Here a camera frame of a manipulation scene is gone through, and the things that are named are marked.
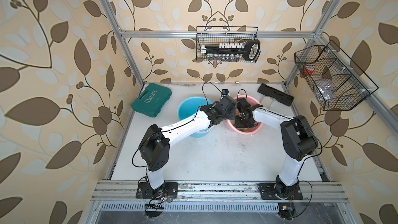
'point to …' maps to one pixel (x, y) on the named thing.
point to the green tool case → (151, 100)
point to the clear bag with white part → (266, 102)
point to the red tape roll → (309, 69)
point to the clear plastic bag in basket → (327, 92)
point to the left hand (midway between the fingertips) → (230, 109)
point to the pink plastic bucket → (232, 124)
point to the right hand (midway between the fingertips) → (240, 124)
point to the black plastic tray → (284, 98)
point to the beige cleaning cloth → (243, 128)
